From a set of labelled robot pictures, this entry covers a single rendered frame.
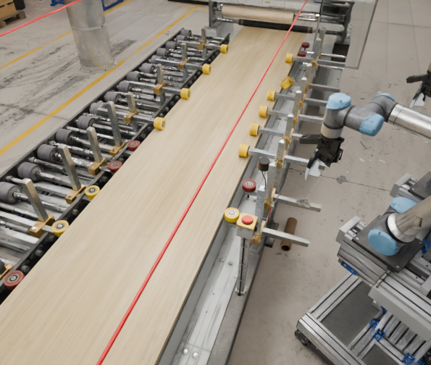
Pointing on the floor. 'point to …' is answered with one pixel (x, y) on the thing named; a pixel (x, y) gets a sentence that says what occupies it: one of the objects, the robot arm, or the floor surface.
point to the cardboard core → (289, 233)
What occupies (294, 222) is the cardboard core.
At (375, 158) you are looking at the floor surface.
